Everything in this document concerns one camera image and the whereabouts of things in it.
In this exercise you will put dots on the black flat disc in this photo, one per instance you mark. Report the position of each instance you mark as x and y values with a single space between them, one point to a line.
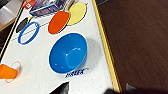
21 25

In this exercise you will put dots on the yellow flat disc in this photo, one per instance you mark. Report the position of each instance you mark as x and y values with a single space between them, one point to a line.
77 12

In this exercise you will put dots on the small orange game piece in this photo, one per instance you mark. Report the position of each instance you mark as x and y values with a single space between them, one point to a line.
58 21

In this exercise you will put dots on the yellow gaming table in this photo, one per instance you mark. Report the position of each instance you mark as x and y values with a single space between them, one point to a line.
40 80

